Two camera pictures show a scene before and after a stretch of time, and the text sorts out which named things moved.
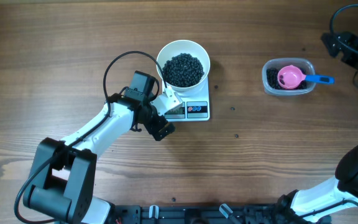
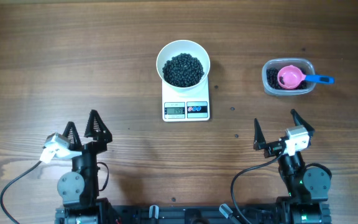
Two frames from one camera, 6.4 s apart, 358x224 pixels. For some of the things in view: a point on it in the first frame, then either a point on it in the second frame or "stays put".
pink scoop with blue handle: x=291 y=77 stays put
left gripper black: x=160 y=122 to x=105 y=137
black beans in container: x=271 y=77 stays put
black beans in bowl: x=183 y=70 stays put
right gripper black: x=348 y=58 to x=272 y=148
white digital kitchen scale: x=195 y=105 stays put
